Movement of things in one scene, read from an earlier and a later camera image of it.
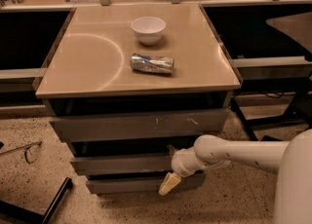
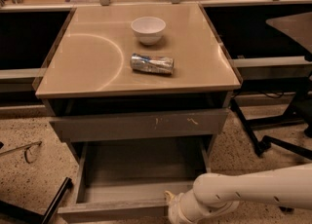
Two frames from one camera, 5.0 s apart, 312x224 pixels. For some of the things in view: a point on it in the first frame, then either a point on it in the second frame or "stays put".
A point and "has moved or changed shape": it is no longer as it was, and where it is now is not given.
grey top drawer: [140, 126] stays put
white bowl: [148, 28] stays put
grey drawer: [155, 163] has moved or changed shape
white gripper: [178, 163] to [175, 207]
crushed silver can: [156, 64] stays put
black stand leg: [15, 211] stays put
